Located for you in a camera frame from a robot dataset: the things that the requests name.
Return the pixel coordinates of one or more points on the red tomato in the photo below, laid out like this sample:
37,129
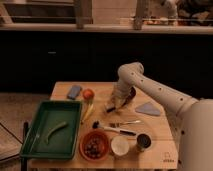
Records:
88,94

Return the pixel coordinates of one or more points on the blue sponge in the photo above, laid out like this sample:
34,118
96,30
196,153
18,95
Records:
74,92

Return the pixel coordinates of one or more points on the silver fork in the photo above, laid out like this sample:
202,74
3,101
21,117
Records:
118,124

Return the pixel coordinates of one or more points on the yellow banana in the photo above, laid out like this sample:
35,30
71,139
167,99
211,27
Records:
87,113

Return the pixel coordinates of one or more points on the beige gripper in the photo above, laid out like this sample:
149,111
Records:
115,101

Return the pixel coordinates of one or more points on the dark metal can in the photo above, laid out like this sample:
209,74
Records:
143,141

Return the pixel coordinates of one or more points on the blue triangular cloth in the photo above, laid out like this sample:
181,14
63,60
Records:
148,108

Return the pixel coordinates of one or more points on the orange bowl with berries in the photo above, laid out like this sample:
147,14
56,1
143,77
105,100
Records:
94,146

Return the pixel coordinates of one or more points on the black bowl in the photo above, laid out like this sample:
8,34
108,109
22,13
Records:
130,96

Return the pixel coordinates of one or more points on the white cup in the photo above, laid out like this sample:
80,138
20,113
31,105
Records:
119,146

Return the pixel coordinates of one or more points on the green plastic tray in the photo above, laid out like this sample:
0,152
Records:
62,143

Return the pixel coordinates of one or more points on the black cabinet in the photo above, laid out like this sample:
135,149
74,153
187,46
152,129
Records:
33,61

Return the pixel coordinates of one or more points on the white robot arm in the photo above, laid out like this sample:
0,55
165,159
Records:
196,141

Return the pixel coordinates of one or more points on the green bean pod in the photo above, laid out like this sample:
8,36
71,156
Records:
54,129

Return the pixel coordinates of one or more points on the black and white eraser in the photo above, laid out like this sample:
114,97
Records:
110,108

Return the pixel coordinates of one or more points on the black handled brush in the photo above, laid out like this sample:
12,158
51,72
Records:
97,125

